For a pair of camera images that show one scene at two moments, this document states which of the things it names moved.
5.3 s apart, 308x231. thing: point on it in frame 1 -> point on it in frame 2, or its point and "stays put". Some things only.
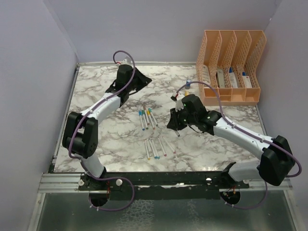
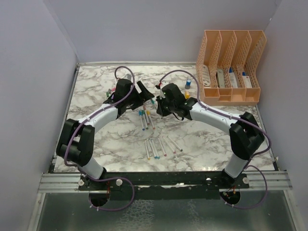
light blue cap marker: [158, 156] stays put
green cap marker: [147, 150] stays put
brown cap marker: [146, 115] stays put
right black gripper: [173, 123] -> [160, 110]
